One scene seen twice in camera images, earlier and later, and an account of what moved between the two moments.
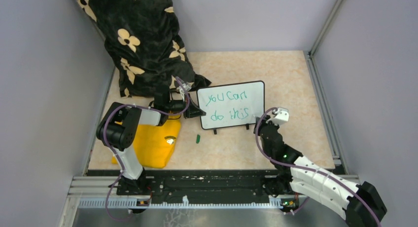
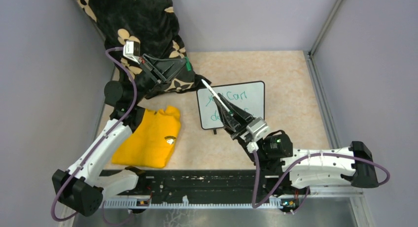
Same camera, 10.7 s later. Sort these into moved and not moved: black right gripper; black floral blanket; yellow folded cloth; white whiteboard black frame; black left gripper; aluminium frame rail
Moved: black right gripper; black left gripper
Not moved: aluminium frame rail; black floral blanket; yellow folded cloth; white whiteboard black frame
